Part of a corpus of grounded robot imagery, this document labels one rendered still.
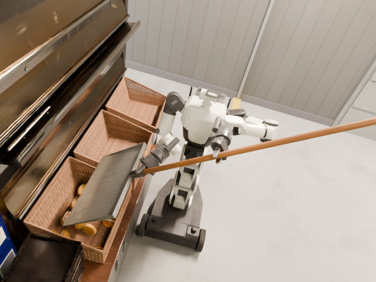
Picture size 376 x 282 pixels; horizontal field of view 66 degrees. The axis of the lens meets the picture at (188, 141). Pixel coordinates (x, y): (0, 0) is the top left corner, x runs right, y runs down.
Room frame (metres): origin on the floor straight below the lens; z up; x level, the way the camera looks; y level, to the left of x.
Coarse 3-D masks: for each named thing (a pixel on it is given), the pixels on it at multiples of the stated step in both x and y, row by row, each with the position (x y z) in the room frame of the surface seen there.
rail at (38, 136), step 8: (136, 24) 2.44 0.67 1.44; (128, 32) 2.24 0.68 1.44; (120, 40) 2.07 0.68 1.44; (96, 72) 1.57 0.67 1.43; (88, 80) 1.46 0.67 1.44; (80, 88) 1.35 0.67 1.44; (72, 96) 1.26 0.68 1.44; (64, 104) 1.18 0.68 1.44; (56, 112) 1.10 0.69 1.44; (48, 128) 0.99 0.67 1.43; (40, 136) 0.92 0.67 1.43; (32, 144) 0.86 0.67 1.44; (24, 152) 0.80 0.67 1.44; (16, 160) 0.76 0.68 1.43
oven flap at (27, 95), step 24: (120, 0) 2.48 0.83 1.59; (96, 24) 1.96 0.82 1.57; (120, 24) 2.30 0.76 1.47; (72, 48) 1.58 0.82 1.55; (96, 48) 1.81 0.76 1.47; (48, 72) 1.29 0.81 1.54; (72, 72) 1.45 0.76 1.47; (0, 96) 0.94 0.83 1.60; (24, 96) 1.06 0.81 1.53; (48, 96) 1.18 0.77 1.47; (0, 120) 0.87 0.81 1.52; (24, 120) 0.96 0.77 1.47; (0, 144) 0.79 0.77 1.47
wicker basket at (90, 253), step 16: (64, 176) 1.22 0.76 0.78; (80, 176) 1.33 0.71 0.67; (48, 192) 1.04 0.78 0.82; (64, 192) 1.16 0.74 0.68; (128, 192) 1.25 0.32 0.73; (32, 208) 0.89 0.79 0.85; (48, 208) 0.98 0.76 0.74; (64, 208) 1.09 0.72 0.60; (32, 224) 0.80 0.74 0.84; (48, 224) 0.91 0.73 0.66; (96, 224) 1.04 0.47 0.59; (80, 240) 0.90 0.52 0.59; (96, 240) 0.93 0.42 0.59; (112, 240) 0.95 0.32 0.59; (96, 256) 0.79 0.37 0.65
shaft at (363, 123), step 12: (360, 120) 1.03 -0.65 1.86; (372, 120) 1.02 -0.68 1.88; (312, 132) 1.03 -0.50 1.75; (324, 132) 1.02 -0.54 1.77; (336, 132) 1.02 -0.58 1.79; (264, 144) 1.03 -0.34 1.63; (276, 144) 1.02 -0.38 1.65; (204, 156) 1.04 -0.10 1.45; (228, 156) 1.02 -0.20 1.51; (156, 168) 1.04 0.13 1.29; (168, 168) 1.03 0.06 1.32
